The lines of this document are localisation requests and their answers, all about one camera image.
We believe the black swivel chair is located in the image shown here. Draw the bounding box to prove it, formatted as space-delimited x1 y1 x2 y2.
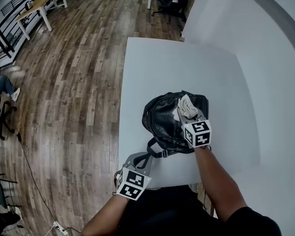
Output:
0 99 18 140

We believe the black floor cable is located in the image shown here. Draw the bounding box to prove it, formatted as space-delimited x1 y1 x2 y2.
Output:
16 132 64 231

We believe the person's left forearm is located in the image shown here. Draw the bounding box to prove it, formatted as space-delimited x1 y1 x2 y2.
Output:
82 195 128 236

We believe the black folding chair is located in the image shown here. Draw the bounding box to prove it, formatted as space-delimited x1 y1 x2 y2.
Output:
0 173 22 209

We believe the white power strip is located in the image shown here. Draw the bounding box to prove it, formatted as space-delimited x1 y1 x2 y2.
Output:
53 221 66 234

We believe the black leather backpack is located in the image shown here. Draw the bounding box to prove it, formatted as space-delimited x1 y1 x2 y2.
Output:
142 90 209 158

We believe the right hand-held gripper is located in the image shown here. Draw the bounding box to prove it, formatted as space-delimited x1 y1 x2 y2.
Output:
175 108 212 149

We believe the wooden table with white legs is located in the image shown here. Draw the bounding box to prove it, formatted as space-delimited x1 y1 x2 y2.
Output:
16 0 68 41

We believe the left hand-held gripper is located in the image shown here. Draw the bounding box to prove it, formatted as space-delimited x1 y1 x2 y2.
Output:
115 152 153 202

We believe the white cloth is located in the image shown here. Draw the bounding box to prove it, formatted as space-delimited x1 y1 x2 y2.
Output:
173 94 199 119

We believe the black metal railing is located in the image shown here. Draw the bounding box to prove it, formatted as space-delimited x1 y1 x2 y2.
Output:
0 0 48 64

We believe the person's black shirt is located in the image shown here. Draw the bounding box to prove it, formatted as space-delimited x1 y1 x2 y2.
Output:
118 184 282 236

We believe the person's right forearm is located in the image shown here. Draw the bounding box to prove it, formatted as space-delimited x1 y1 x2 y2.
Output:
194 146 249 222

